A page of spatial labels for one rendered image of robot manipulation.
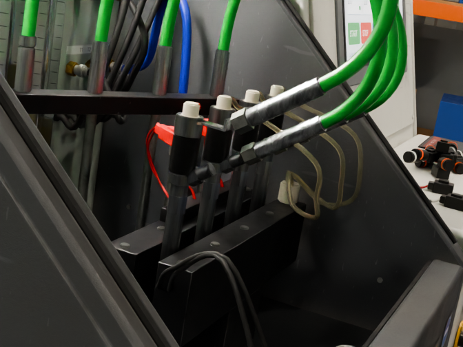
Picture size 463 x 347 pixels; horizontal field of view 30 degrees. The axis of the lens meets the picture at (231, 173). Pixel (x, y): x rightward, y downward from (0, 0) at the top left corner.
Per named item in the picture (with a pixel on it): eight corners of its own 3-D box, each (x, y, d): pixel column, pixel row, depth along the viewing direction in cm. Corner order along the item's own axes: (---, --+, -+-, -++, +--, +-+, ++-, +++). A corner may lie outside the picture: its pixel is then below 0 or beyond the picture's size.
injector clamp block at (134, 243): (170, 412, 86) (193, 270, 82) (85, 380, 89) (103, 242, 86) (286, 309, 116) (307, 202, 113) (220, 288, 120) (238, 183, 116)
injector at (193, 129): (184, 326, 88) (216, 124, 83) (142, 311, 89) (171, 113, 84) (197, 317, 90) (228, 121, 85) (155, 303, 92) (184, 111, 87)
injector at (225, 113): (217, 302, 95) (248, 116, 90) (178, 289, 97) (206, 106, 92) (227, 295, 97) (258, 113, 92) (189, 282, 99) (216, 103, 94)
